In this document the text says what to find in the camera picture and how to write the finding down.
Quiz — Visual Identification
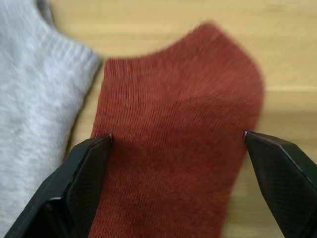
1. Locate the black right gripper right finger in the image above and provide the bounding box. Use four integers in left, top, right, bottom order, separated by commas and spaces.
243, 130, 317, 238

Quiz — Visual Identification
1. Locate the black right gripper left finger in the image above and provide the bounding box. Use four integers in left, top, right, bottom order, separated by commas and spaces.
4, 133, 113, 238

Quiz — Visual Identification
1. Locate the light grey sock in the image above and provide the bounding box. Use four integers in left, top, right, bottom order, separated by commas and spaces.
0, 0, 103, 228

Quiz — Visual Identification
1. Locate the rust red sock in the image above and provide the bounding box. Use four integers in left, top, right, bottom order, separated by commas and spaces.
84, 22, 264, 238

